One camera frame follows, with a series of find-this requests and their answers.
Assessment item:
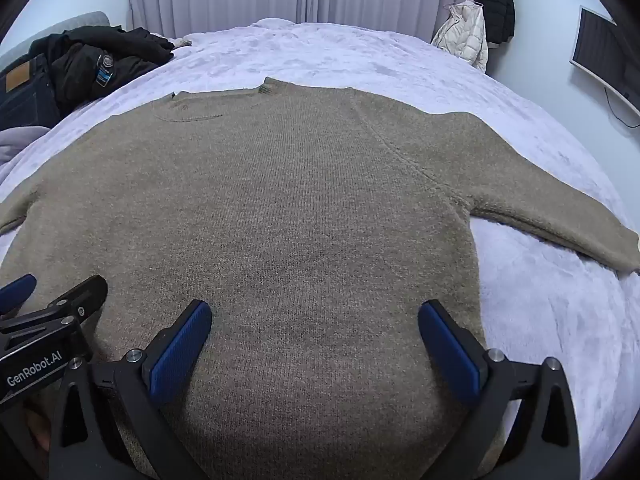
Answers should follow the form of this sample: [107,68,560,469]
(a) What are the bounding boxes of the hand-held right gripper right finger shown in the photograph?
[418,299,583,480]

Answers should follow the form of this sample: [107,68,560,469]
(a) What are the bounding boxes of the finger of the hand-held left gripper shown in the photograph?
[0,274,38,316]
[0,275,108,356]

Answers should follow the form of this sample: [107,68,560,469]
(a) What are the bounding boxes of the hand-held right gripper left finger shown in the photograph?
[47,299,213,480]

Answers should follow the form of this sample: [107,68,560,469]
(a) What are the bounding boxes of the brown knitted sweater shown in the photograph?
[0,76,640,480]

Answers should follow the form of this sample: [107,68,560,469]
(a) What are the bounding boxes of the person's left hand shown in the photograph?
[24,405,52,455]

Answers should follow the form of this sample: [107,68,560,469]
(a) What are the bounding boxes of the greyish lilac throw blanket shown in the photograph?
[0,127,51,163]

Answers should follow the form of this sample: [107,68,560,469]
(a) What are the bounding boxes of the dark blue jeans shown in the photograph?
[0,54,63,131]

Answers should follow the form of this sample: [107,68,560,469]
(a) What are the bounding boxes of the black jacket on bed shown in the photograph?
[29,25,176,116]

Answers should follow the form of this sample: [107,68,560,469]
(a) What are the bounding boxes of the white pillow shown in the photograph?
[150,34,193,50]

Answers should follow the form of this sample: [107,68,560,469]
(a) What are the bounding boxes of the grey padded headboard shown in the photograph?
[0,10,111,61]

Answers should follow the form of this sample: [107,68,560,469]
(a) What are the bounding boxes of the lavender fuzzy bed blanket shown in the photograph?
[0,17,640,480]

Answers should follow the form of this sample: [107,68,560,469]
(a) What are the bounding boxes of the white hanging puffer jacket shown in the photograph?
[431,0,489,72]

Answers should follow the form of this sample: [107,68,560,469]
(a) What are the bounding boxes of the black hanging jacket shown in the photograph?
[470,0,516,47]

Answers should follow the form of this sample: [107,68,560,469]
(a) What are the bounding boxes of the black monitor cable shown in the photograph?
[604,87,640,128]

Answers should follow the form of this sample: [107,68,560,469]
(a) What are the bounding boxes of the white-framed wall monitor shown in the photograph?
[570,6,640,128]

